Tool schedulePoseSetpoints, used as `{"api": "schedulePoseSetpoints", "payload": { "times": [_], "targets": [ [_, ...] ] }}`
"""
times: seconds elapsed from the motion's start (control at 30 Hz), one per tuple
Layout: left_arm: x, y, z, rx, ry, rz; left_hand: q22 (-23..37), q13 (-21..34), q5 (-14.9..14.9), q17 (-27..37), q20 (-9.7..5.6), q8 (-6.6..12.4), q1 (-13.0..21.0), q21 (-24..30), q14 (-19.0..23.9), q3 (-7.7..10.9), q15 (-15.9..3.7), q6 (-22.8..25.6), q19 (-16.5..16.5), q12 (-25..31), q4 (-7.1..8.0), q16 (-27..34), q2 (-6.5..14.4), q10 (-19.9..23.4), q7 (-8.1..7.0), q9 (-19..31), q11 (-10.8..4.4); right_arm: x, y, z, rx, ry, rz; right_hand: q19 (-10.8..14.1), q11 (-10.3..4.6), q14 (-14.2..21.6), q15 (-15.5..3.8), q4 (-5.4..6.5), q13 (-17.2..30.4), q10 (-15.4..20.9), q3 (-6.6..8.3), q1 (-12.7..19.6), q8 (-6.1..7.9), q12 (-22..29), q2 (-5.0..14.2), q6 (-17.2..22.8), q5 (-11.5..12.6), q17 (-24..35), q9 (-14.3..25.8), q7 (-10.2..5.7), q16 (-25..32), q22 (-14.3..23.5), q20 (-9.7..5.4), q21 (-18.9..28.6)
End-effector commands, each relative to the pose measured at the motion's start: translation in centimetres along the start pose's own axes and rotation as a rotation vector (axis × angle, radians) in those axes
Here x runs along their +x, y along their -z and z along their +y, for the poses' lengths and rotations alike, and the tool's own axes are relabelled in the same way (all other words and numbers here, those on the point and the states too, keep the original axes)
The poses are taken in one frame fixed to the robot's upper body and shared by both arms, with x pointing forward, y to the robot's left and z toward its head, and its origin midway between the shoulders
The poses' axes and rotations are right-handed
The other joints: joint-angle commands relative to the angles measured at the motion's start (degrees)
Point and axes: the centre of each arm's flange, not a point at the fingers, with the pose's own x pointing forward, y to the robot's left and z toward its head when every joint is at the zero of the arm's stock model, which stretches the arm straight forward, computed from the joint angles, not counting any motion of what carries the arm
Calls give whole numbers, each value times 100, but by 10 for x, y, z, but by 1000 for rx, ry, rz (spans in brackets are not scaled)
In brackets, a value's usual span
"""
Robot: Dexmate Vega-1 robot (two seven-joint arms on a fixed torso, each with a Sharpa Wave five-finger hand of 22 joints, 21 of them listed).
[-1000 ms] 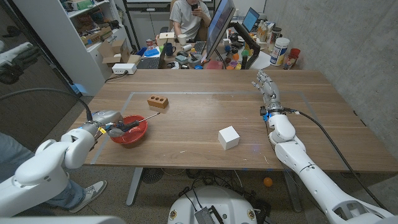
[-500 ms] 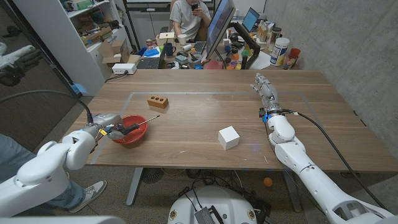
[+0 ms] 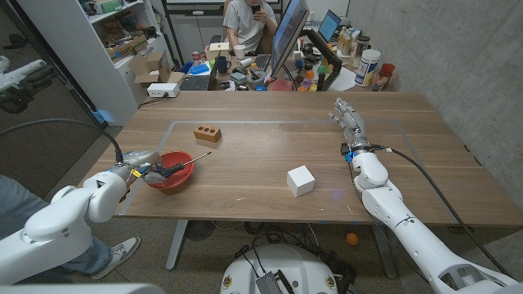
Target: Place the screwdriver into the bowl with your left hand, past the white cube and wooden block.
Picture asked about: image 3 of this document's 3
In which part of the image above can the white plastic tub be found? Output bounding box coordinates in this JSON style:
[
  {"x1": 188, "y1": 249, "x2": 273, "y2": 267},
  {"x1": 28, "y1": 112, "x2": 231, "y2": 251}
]
[{"x1": 354, "y1": 48, "x2": 382, "y2": 87}]

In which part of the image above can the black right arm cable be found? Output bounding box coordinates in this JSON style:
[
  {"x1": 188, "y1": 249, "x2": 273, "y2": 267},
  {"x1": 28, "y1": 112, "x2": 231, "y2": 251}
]
[{"x1": 371, "y1": 145, "x2": 512, "y2": 278}]

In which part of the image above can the seated person grey shirt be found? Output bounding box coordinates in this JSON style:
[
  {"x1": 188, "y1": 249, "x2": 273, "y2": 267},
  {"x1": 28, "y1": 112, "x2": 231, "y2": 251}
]
[{"x1": 223, "y1": 0, "x2": 279, "y2": 55}]

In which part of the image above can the white black gloved person hand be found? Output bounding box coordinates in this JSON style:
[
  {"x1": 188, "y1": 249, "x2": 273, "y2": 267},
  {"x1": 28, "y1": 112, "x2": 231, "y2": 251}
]
[{"x1": 0, "y1": 56, "x2": 60, "y2": 114}]

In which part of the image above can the open laptop blue screen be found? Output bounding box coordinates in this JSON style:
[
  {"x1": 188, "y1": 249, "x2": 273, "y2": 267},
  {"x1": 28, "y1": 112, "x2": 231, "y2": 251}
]
[{"x1": 317, "y1": 8, "x2": 342, "y2": 44}]

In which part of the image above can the clear jar black lid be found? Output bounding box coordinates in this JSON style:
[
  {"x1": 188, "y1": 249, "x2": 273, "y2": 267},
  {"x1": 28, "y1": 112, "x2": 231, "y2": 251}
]
[{"x1": 353, "y1": 35, "x2": 371, "y2": 66}]

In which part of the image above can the black laptop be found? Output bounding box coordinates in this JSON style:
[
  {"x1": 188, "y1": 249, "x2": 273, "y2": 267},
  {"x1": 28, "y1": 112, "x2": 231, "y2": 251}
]
[{"x1": 179, "y1": 60, "x2": 220, "y2": 91}]

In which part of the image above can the large computer monitor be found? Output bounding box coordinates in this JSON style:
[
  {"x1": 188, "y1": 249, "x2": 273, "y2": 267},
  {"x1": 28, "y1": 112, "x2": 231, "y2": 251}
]
[{"x1": 270, "y1": 0, "x2": 311, "y2": 78}]

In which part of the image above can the white cube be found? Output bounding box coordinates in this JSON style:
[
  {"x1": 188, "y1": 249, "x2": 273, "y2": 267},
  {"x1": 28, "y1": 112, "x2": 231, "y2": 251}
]
[{"x1": 286, "y1": 164, "x2": 316, "y2": 198}]

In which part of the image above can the open cardboard box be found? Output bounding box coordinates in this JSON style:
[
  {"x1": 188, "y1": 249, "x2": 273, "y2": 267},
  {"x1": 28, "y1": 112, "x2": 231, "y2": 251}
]
[{"x1": 127, "y1": 50, "x2": 187, "y2": 89}]

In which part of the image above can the blue black handled screwdriver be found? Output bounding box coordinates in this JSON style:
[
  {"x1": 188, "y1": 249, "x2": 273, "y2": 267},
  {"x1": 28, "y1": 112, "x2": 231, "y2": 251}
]
[{"x1": 161, "y1": 151, "x2": 212, "y2": 179}]

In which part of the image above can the small light wooden box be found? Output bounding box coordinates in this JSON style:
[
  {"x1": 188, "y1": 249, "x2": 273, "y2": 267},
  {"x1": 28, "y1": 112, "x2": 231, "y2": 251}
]
[{"x1": 205, "y1": 42, "x2": 230, "y2": 62}]

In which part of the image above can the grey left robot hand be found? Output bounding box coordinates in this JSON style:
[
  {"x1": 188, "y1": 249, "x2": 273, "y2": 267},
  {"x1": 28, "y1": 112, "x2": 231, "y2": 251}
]
[{"x1": 110, "y1": 149, "x2": 175, "y2": 185}]

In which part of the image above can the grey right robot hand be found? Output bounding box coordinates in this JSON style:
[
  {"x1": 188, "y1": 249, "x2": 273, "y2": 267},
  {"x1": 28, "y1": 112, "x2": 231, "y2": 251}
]
[{"x1": 329, "y1": 96, "x2": 371, "y2": 152}]

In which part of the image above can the white robot torso base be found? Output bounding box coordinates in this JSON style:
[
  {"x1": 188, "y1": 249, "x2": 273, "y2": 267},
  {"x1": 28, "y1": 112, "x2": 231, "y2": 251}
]
[{"x1": 220, "y1": 243, "x2": 339, "y2": 294}]

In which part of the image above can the wooden block with holes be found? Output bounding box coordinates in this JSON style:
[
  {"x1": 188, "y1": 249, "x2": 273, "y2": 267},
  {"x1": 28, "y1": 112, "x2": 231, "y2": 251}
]
[{"x1": 193, "y1": 124, "x2": 222, "y2": 144}]

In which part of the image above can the standing person in jeans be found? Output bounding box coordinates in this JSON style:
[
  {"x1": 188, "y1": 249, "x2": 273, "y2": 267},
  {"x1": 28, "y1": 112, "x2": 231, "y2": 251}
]
[{"x1": 0, "y1": 174, "x2": 142, "y2": 283}]

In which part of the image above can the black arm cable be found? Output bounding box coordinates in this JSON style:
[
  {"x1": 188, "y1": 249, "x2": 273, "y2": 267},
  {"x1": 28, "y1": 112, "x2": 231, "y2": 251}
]
[
  {"x1": 0, "y1": 118, "x2": 124, "y2": 164},
  {"x1": 371, "y1": 145, "x2": 512, "y2": 278}
]

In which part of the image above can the black keyboard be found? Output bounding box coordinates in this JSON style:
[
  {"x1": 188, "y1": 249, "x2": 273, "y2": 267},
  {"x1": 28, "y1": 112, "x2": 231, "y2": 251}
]
[{"x1": 253, "y1": 53, "x2": 272, "y2": 73}]

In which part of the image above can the red bowl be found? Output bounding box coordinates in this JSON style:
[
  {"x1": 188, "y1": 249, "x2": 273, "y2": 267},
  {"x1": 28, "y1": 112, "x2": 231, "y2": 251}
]
[{"x1": 147, "y1": 150, "x2": 195, "y2": 190}]

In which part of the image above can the grey table leg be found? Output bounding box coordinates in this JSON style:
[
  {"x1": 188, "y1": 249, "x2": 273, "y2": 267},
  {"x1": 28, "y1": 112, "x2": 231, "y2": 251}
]
[
  {"x1": 371, "y1": 223, "x2": 398, "y2": 279},
  {"x1": 165, "y1": 220, "x2": 189, "y2": 271}
]

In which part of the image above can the grey tape roll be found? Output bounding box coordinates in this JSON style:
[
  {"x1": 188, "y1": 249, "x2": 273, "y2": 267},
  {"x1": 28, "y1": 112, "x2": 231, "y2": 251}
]
[{"x1": 247, "y1": 70, "x2": 266, "y2": 89}]

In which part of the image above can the grey ribbed power brick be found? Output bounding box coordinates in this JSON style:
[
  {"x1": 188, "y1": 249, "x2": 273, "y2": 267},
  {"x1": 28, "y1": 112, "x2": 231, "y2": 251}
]
[{"x1": 256, "y1": 272, "x2": 283, "y2": 294}]

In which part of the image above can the pink box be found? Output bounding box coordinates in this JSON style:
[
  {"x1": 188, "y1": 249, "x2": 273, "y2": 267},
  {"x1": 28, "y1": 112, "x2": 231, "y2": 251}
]
[{"x1": 270, "y1": 78, "x2": 294, "y2": 91}]

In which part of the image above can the white shelf unit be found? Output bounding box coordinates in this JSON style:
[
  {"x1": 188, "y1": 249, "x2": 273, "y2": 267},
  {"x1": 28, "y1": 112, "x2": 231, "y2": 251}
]
[{"x1": 16, "y1": 0, "x2": 175, "y2": 127}]

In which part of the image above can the dark blue mug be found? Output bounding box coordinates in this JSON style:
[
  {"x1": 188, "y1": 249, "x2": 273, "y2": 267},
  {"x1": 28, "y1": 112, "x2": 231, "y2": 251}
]
[{"x1": 215, "y1": 55, "x2": 233, "y2": 74}]

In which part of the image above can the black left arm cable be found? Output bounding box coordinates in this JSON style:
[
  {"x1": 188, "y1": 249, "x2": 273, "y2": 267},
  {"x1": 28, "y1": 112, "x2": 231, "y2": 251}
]
[{"x1": 0, "y1": 118, "x2": 124, "y2": 164}]

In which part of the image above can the white power box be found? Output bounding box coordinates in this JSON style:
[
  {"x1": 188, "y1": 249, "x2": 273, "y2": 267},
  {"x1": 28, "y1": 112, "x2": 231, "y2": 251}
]
[{"x1": 146, "y1": 82, "x2": 181, "y2": 99}]

